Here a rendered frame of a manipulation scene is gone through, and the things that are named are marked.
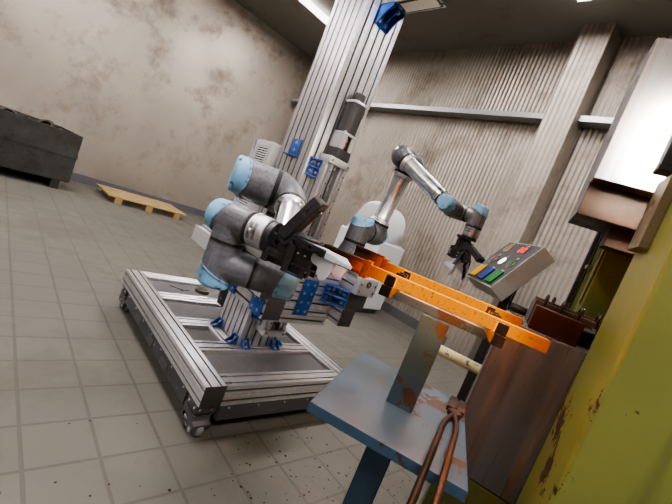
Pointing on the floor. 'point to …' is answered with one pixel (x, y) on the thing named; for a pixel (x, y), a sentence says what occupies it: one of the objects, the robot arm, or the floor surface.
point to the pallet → (140, 201)
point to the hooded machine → (392, 248)
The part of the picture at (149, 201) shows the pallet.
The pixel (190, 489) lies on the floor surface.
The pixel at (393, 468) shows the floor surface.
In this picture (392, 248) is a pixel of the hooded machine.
